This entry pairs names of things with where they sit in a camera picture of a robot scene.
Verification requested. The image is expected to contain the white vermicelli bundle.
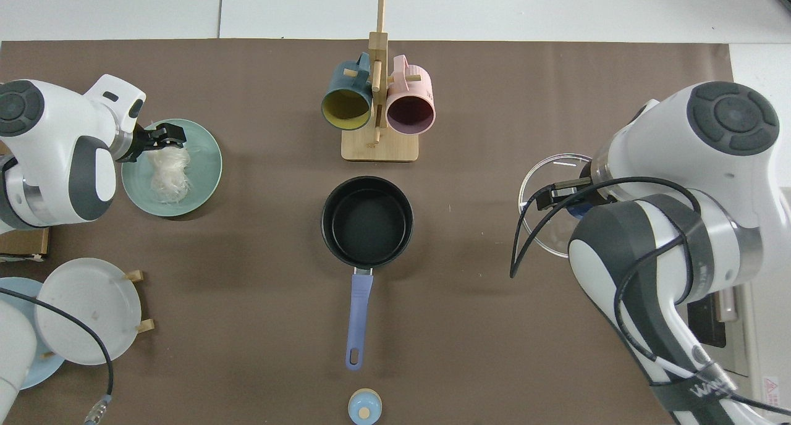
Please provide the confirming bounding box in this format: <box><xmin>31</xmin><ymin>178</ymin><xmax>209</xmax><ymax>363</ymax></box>
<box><xmin>145</xmin><ymin>142</ymin><xmax>198</xmax><ymax>204</ymax></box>

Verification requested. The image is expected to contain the glass lid blue knob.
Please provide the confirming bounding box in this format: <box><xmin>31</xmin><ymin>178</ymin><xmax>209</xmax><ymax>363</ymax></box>
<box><xmin>518</xmin><ymin>153</ymin><xmax>597</xmax><ymax>259</ymax></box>

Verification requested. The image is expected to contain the black pot blue handle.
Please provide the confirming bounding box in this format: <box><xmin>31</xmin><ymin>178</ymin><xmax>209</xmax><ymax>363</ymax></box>
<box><xmin>320</xmin><ymin>175</ymin><xmax>414</xmax><ymax>371</ymax></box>

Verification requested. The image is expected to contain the pale green plate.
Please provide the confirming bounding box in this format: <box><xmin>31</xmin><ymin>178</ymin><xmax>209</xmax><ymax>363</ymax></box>
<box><xmin>121</xmin><ymin>118</ymin><xmax>223</xmax><ymax>217</ymax></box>

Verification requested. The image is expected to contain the wooden plate rack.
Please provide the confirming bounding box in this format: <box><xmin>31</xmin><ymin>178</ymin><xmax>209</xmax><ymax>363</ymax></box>
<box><xmin>28</xmin><ymin>269</ymin><xmax>155</xmax><ymax>359</ymax></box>

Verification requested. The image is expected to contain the white plate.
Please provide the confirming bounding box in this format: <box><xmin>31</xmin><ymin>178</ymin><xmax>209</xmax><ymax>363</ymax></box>
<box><xmin>35</xmin><ymin>258</ymin><xmax>143</xmax><ymax>366</ymax></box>

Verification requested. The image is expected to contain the light blue plate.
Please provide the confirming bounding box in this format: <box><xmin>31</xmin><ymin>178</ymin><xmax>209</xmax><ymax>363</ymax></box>
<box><xmin>0</xmin><ymin>277</ymin><xmax>66</xmax><ymax>390</ymax></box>

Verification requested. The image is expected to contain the brown table cloth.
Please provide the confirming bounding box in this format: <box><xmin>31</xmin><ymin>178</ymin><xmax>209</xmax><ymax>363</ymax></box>
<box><xmin>0</xmin><ymin>39</ymin><xmax>747</xmax><ymax>425</ymax></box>

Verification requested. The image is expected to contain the dark teal mug yellow inside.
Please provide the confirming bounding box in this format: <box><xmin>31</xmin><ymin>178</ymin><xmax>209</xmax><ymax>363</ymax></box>
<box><xmin>320</xmin><ymin>52</ymin><xmax>374</xmax><ymax>131</ymax></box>

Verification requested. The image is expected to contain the wooden cup stand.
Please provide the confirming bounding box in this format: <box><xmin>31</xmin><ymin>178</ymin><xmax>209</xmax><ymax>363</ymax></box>
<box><xmin>341</xmin><ymin>0</ymin><xmax>423</xmax><ymax>162</ymax></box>

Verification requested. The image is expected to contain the pale toaster oven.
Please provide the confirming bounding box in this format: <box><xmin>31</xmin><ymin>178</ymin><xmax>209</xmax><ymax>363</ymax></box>
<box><xmin>686</xmin><ymin>184</ymin><xmax>791</xmax><ymax>423</ymax></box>

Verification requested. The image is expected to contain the pink ribbed mug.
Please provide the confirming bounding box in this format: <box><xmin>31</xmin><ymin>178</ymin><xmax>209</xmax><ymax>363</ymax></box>
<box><xmin>386</xmin><ymin>54</ymin><xmax>436</xmax><ymax>135</ymax></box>

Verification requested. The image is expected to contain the small blue round thing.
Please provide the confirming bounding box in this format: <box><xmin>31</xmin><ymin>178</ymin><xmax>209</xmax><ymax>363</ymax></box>
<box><xmin>347</xmin><ymin>389</ymin><xmax>383</xmax><ymax>424</ymax></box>

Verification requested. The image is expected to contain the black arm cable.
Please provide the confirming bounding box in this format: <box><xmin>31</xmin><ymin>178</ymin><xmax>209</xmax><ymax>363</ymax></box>
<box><xmin>510</xmin><ymin>177</ymin><xmax>791</xmax><ymax>416</ymax></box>
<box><xmin>0</xmin><ymin>287</ymin><xmax>115</xmax><ymax>425</ymax></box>

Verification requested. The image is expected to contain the wire basket wooden floor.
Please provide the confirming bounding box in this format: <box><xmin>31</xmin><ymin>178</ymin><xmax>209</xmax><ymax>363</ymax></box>
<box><xmin>0</xmin><ymin>227</ymin><xmax>50</xmax><ymax>262</ymax></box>

